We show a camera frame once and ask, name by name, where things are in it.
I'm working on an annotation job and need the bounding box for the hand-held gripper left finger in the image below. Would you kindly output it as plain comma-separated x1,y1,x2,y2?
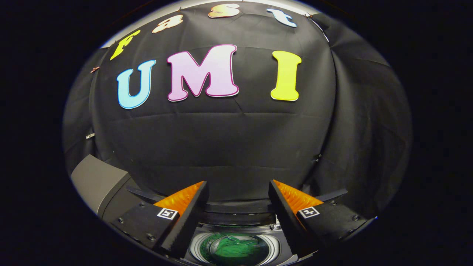
110,180,209,259

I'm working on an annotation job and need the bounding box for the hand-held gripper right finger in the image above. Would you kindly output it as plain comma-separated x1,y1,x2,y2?
268,180,370,259

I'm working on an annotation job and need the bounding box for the small grey washing machine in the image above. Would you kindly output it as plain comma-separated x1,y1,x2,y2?
185,224,318,266

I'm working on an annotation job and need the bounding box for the transparent washing machine lid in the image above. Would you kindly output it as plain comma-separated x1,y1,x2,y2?
126,185,348,226

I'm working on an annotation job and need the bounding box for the green polo shirt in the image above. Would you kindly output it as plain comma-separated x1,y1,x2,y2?
201,235,270,265

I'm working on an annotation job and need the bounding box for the grey box cabinet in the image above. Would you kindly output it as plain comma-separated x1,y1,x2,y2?
70,154,144,222

